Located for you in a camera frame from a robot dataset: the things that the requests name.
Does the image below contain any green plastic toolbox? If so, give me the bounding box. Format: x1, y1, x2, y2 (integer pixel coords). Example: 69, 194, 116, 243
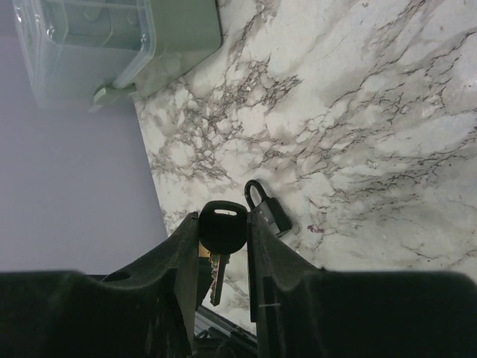
13, 1, 221, 111

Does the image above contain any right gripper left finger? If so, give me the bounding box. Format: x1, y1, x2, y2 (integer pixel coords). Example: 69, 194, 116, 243
1, 213, 199, 357

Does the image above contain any aluminium extrusion rail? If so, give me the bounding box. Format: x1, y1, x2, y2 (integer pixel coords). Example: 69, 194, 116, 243
192, 306, 259, 358

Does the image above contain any black-headed key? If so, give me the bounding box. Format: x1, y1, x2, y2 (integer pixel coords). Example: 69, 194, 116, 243
199, 201, 247, 307

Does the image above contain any black padlock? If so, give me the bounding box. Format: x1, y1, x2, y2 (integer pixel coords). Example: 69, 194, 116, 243
244, 180, 293, 238

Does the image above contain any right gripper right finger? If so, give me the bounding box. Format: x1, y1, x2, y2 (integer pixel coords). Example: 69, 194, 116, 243
247, 213, 476, 357

